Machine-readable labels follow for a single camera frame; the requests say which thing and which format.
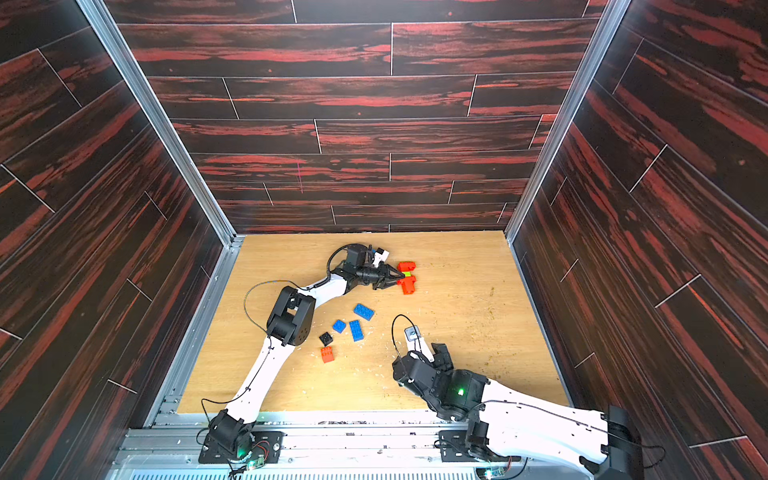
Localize aluminium frame rail right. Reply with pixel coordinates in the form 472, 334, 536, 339
504, 0, 631, 252

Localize aluminium front base rails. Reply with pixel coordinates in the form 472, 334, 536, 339
107, 410, 589, 479

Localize small blue square brick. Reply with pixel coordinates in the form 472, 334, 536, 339
332, 320, 347, 333

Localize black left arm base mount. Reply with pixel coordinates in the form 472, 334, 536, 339
198, 430, 285, 469

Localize red tall square brick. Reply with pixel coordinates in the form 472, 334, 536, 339
321, 346, 335, 363

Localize blue long brick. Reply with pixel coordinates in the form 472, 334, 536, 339
353, 303, 375, 321
349, 320, 364, 342

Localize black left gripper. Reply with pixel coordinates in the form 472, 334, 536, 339
355, 262, 404, 290

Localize aluminium frame rail left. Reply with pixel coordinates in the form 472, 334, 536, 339
78, 1, 242, 429

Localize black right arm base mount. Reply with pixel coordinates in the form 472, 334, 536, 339
433, 430, 521, 463

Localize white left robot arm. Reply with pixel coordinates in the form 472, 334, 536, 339
201, 243, 413, 464

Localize black square brick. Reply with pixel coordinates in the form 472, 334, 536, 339
319, 332, 333, 347

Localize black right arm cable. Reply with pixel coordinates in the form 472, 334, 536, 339
390, 313, 421, 361

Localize aluminium frame rail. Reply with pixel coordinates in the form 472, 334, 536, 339
78, 1, 242, 429
504, 0, 631, 252

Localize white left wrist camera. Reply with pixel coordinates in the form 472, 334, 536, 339
371, 248, 390, 268

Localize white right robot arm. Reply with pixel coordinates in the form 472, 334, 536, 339
392, 343, 644, 479

